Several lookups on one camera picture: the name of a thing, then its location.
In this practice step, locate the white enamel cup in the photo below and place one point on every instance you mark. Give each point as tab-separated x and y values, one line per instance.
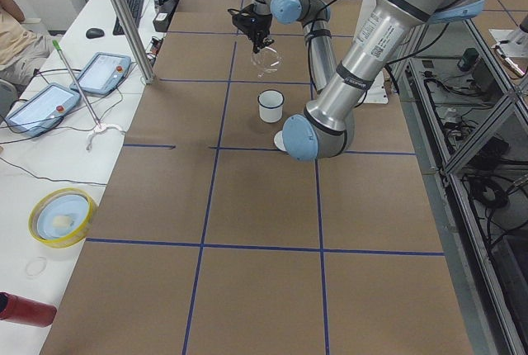
270	103

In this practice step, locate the seated person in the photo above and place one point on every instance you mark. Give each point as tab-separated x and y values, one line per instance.
22	51

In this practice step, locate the metal rod green tip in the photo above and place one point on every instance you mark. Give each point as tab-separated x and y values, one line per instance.
96	119

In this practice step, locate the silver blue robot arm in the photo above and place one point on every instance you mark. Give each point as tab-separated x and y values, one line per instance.
326	127

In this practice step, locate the orange black connector module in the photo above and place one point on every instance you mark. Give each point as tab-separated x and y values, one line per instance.
155	45

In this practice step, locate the black computer box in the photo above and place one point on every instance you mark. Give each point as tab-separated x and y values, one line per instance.
164	15

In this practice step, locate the far blue teach pendant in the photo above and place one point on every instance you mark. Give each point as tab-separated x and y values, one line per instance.
103	73

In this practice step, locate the red cylinder bottle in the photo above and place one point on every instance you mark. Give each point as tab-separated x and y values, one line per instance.
21	310

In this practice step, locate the yellow tape roll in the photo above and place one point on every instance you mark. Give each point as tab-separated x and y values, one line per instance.
62	218

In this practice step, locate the blue teach pendant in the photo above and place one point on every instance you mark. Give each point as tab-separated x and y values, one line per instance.
43	111
103	73

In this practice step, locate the aluminium frame post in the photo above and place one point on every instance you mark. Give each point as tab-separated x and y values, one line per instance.
124	15

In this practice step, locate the black computer mouse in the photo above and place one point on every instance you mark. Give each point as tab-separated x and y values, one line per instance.
94	33

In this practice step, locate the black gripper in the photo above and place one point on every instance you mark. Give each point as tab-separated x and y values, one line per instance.
259	30

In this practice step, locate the near blue teach pendant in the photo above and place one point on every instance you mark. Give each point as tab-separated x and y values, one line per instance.
43	111

